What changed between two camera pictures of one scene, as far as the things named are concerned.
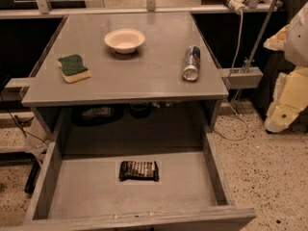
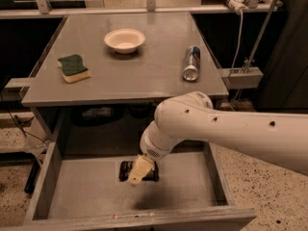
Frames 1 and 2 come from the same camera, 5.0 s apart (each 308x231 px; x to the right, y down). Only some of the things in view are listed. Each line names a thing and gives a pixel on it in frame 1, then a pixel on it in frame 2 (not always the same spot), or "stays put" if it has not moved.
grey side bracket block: [243, 77] stays put
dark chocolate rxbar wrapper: [139, 170] stays put
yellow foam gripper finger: [290, 99] -> [142, 166]
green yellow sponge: [72, 68] stays put
